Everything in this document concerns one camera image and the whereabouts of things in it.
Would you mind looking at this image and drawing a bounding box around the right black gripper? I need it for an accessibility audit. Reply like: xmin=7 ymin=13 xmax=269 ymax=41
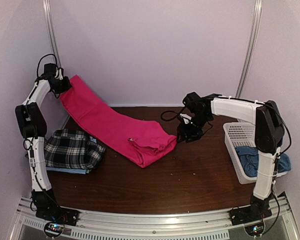
xmin=177 ymin=112 xmax=212 ymax=144

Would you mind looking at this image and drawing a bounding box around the pink shirt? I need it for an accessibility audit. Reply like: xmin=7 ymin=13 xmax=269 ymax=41
xmin=59 ymin=75 xmax=177 ymax=168

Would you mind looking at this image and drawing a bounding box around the black white plaid shirt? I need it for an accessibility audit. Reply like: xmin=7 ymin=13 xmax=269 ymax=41
xmin=43 ymin=128 xmax=107 ymax=171

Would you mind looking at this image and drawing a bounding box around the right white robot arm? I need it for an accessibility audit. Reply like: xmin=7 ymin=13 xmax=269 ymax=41
xmin=176 ymin=92 xmax=285 ymax=221

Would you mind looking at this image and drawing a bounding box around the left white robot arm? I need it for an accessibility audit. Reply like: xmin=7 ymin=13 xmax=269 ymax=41
xmin=15 ymin=63 xmax=71 ymax=222

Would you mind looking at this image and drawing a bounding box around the white plastic laundry basket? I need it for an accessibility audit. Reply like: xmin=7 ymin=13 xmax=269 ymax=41
xmin=222 ymin=122 xmax=290 ymax=185

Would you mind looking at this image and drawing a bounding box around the blue denim garment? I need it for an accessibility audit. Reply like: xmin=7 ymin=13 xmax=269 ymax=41
xmin=235 ymin=146 xmax=292 ymax=178

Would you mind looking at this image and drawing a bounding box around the folded light blue shirt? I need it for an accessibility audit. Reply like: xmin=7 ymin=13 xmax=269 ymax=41
xmin=46 ymin=136 xmax=100 ymax=175

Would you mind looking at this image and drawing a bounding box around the right round circuit board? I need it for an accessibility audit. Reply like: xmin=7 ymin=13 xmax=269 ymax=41
xmin=244 ymin=222 xmax=265 ymax=237

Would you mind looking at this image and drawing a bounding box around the round circuit board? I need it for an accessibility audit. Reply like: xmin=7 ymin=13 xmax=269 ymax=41
xmin=244 ymin=222 xmax=265 ymax=237
xmin=43 ymin=222 xmax=65 ymax=239

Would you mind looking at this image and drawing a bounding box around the left round circuit board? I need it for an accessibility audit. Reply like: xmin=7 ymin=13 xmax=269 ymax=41
xmin=43 ymin=222 xmax=65 ymax=239

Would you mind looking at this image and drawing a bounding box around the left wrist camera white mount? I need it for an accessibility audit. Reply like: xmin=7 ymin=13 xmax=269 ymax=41
xmin=54 ymin=67 xmax=64 ymax=81

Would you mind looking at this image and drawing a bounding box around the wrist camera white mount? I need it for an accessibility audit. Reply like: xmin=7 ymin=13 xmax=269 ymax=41
xmin=179 ymin=113 xmax=192 ymax=124
xmin=54 ymin=67 xmax=64 ymax=81

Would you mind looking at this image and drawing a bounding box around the left black cable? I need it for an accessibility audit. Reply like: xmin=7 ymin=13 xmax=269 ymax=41
xmin=35 ymin=53 xmax=58 ymax=78

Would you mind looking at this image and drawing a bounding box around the black cable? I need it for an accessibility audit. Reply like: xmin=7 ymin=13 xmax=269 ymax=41
xmin=160 ymin=107 xmax=188 ymax=122
xmin=35 ymin=53 xmax=58 ymax=78

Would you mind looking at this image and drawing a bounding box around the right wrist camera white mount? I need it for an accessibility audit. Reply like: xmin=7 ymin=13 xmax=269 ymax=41
xmin=179 ymin=113 xmax=192 ymax=124

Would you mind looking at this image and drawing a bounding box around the right black cable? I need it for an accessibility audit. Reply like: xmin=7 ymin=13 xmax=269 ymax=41
xmin=160 ymin=107 xmax=188 ymax=122

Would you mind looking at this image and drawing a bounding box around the left aluminium frame post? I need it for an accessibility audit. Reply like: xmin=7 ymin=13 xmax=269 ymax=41
xmin=42 ymin=0 xmax=61 ymax=66

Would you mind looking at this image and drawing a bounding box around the aluminium frame post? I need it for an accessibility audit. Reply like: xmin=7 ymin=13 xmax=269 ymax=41
xmin=42 ymin=0 xmax=61 ymax=66
xmin=235 ymin=0 xmax=263 ymax=98

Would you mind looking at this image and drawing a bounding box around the front aluminium rail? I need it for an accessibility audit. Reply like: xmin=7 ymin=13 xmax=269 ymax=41
xmin=8 ymin=195 xmax=300 ymax=240

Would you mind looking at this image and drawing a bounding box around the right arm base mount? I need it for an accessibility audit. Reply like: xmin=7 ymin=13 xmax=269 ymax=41
xmin=229 ymin=205 xmax=272 ymax=226

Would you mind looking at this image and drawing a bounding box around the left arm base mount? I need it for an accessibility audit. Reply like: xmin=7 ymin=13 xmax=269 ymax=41
xmin=35 ymin=206 xmax=79 ymax=226

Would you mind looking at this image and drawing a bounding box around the right aluminium frame post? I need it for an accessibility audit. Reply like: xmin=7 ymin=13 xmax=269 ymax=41
xmin=235 ymin=0 xmax=263 ymax=98

